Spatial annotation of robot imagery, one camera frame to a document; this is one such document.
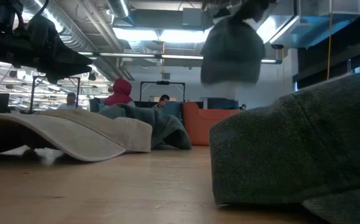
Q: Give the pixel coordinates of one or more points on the blue plastic bin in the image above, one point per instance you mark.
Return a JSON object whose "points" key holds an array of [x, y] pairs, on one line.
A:
{"points": [[172, 109]]}

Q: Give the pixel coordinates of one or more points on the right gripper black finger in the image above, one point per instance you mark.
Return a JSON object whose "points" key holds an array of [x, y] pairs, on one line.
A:
{"points": [[251, 11]]}

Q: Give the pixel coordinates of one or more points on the teal denim baseball cap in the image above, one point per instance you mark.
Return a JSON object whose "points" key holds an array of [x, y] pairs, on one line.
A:
{"points": [[164, 124]]}

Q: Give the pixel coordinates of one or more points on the rectangular metal air duct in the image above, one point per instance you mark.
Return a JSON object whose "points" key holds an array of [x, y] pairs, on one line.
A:
{"points": [[295, 25]]}

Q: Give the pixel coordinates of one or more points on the beige baseball cap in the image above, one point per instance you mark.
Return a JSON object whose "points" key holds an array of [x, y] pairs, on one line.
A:
{"points": [[83, 137]]}

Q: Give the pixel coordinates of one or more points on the orange plastic bin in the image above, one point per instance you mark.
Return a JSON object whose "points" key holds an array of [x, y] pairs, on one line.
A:
{"points": [[198, 127]]}

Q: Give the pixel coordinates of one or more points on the grey cloth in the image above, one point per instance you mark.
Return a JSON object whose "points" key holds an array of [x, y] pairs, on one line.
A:
{"points": [[230, 53]]}

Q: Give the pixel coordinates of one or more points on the person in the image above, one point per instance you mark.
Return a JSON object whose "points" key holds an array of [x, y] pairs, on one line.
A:
{"points": [[71, 102], [121, 91], [162, 101]]}

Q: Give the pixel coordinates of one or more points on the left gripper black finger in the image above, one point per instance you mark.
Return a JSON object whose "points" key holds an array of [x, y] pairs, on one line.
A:
{"points": [[71, 71], [74, 57]]}

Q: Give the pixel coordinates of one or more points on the dark green cap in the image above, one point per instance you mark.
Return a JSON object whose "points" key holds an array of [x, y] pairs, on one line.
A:
{"points": [[292, 149]]}

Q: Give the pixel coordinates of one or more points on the long ceiling light strip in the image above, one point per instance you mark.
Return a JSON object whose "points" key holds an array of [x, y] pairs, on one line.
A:
{"points": [[180, 57]]}

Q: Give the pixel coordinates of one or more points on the black metal frame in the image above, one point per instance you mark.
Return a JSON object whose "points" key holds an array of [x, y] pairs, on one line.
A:
{"points": [[55, 77], [162, 82]]}

